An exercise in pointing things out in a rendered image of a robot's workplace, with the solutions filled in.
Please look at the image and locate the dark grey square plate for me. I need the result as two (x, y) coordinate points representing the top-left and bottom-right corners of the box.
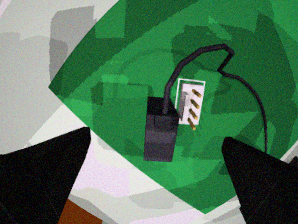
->
(239, 156), (298, 220)

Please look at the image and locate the black plug with cable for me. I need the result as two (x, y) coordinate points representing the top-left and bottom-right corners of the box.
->
(144, 43), (267, 163)

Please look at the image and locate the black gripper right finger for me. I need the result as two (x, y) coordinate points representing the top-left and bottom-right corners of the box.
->
(222, 136), (298, 224)

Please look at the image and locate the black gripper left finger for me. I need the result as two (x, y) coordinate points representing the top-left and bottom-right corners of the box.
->
(0, 127), (90, 224)

